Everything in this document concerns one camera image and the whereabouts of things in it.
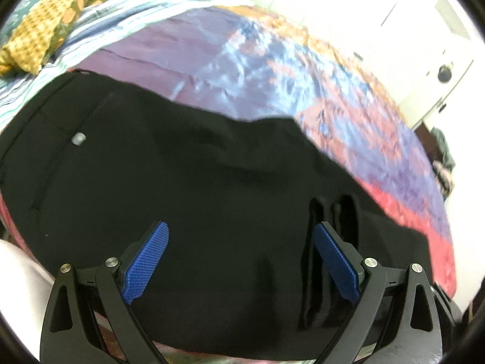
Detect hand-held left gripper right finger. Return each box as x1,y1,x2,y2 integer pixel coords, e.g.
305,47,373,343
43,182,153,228
311,221,445,364

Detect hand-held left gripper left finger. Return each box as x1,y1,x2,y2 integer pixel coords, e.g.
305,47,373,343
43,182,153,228
39,221,170,364

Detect black pants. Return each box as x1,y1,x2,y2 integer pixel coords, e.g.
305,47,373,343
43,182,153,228
0,70,435,361

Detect dark brown nightstand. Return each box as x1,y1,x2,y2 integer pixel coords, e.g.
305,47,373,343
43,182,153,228
414,123,445,160

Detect grey cloth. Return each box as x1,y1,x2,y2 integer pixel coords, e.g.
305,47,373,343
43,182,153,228
430,128,456,172

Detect colourful floral satin quilt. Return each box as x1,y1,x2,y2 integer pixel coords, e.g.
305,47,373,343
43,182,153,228
0,3,458,364

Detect black round door hanging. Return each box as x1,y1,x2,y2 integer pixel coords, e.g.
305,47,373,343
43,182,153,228
437,62,454,83

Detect light blue striped sheet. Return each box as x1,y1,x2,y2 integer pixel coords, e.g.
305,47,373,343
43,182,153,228
0,0,255,131

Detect white door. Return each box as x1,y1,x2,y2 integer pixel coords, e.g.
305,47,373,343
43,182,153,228
402,0,475,130

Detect yellow orange floral cloth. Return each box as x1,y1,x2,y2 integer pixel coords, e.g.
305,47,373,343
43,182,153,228
0,0,225,77

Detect white wardrobe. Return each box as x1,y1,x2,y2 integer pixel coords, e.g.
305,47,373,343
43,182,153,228
296,0,448,69

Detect blue floral pillow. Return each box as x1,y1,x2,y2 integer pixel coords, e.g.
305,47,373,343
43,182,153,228
0,0,58,51

